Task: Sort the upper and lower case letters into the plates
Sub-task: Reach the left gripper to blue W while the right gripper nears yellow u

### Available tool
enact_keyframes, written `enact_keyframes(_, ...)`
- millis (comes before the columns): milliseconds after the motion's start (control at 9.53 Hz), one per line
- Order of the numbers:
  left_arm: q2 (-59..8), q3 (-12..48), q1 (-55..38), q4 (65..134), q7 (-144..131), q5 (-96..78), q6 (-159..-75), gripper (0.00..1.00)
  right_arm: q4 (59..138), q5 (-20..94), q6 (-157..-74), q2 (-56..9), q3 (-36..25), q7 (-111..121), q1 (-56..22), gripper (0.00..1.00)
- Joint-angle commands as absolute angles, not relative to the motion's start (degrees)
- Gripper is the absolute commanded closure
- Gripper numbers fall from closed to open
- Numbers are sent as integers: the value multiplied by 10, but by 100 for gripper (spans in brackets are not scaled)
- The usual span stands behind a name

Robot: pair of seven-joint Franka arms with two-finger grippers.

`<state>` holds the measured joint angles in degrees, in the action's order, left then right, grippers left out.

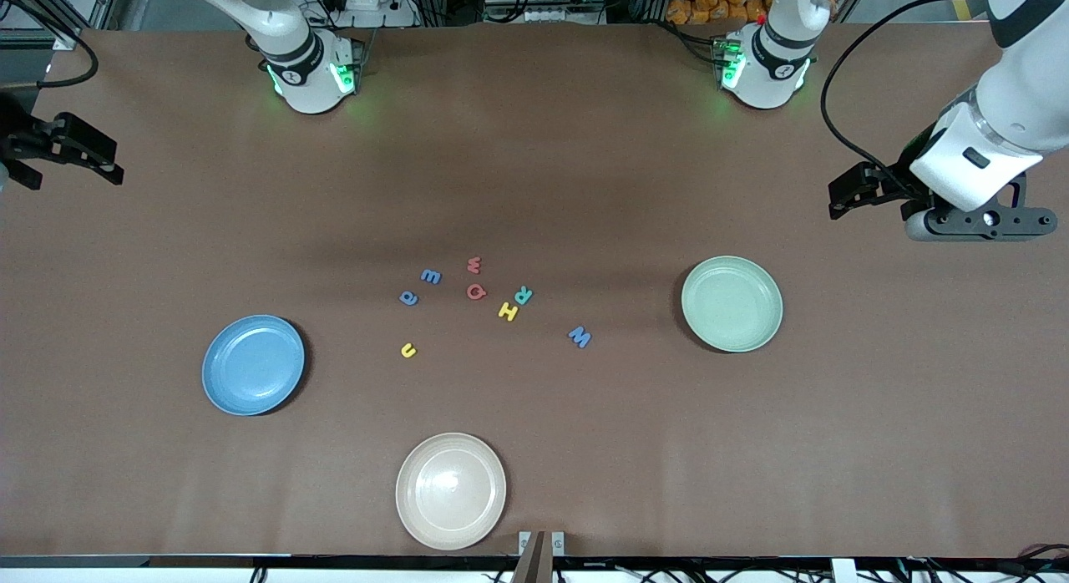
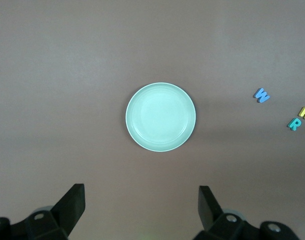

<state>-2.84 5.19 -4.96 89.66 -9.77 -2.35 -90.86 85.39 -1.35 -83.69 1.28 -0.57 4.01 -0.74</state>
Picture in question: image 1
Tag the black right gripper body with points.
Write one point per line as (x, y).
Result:
(18, 135)

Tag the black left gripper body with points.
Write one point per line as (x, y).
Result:
(889, 188)

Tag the blue capital letter W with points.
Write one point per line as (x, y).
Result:
(579, 339)

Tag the teal capital letter R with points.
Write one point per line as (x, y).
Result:
(524, 296)

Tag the blue small letter a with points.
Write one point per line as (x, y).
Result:
(414, 298)

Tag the yellow capital letter H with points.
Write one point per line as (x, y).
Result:
(508, 311)

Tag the blue small letter m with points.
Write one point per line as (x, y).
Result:
(431, 276)

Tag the red capital letter Q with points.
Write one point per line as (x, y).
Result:
(468, 291)

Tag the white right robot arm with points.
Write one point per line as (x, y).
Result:
(305, 73)

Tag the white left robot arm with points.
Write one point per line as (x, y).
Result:
(1015, 98)

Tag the green plate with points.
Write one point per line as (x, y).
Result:
(731, 303)

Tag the orange packets pile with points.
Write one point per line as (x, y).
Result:
(706, 2)

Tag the blue plate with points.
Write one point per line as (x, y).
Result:
(250, 366)

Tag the white power strip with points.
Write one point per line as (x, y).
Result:
(384, 17)

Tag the red small letter w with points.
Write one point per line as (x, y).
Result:
(473, 266)

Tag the beige plate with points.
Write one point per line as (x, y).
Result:
(451, 491)

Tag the aluminium frame profile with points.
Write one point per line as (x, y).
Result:
(17, 38)

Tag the metal bracket with bar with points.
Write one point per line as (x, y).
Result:
(540, 558)

